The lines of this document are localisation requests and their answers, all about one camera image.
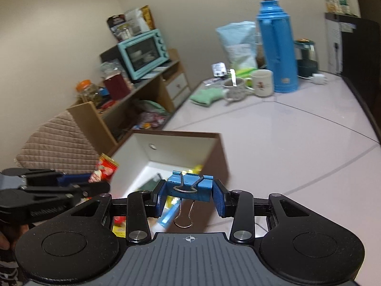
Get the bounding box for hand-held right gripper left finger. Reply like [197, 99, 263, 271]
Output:
[64, 180, 167, 245]

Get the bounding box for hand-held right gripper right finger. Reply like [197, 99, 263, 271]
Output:
[211, 179, 331, 242]

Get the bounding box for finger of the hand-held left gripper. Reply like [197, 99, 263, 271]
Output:
[18, 182, 111, 201]
[0, 168, 93, 186]

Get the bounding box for blue binder clip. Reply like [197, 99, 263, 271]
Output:
[167, 170, 215, 228]

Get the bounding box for dark green packet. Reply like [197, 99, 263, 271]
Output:
[140, 175, 162, 192]

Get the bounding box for light blue packet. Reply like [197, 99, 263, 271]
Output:
[157, 198, 181, 227]

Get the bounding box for red snack packet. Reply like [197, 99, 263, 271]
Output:
[89, 153, 120, 184]

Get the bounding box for yellow candy packet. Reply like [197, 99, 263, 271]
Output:
[181, 165, 205, 177]

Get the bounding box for white cardboard box brown rim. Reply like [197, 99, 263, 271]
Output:
[103, 129, 230, 239]

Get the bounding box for person's left hand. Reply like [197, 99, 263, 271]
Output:
[0, 225, 28, 251]

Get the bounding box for beige quilted chair cover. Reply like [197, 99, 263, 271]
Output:
[15, 110, 100, 175]

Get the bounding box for yellow snack packet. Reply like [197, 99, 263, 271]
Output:
[112, 216, 127, 238]

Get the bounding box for dark patterned clothing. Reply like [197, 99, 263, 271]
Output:
[0, 255, 23, 286]

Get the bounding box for pink plastic bag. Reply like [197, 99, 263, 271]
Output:
[138, 112, 167, 130]

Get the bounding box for orange lid glass jar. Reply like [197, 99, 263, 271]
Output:
[75, 79, 103, 105]

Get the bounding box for green plastic bag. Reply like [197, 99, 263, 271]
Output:
[134, 100, 169, 115]

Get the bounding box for dark red box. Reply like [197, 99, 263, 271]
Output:
[103, 74, 131, 100]

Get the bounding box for green cloth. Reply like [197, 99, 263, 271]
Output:
[190, 88, 225, 106]

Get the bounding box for wooden sideboard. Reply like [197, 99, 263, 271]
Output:
[67, 48, 192, 155]

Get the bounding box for clear plastic bag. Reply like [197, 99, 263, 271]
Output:
[100, 60, 128, 78]

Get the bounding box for white printed mug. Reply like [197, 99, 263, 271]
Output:
[244, 69, 274, 97]

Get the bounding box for green tissue pack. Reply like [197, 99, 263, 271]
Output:
[231, 67, 258, 79]

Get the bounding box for black microwave oven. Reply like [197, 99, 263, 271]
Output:
[100, 45, 121, 64]

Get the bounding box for teal toaster oven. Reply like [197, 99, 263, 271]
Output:
[117, 29, 170, 80]

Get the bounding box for glass jar brown contents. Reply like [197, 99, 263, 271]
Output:
[255, 33, 267, 66]

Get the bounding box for large pale blue bag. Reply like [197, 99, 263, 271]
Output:
[216, 21, 258, 69]

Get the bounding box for blue thermos flask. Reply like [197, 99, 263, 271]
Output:
[256, 0, 299, 93]

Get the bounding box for glass electric kettle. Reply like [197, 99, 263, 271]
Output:
[294, 38, 320, 78]

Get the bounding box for pile of packets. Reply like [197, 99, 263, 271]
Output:
[107, 5, 155, 41]

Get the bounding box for black refrigerator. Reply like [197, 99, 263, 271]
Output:
[324, 12, 381, 96]

